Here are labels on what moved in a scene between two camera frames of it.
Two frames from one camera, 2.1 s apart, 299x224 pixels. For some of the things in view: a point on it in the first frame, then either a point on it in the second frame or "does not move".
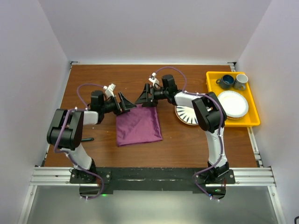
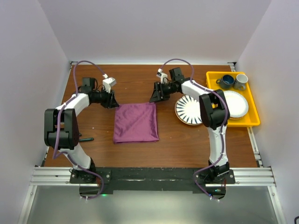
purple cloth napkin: [140, 124] does not move
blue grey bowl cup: [226, 82] does not move
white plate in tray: [235, 103] does not move
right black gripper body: [149, 89] -> [166, 89]
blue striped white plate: [187, 115] does not move
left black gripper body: [119, 107] -> [106, 99]
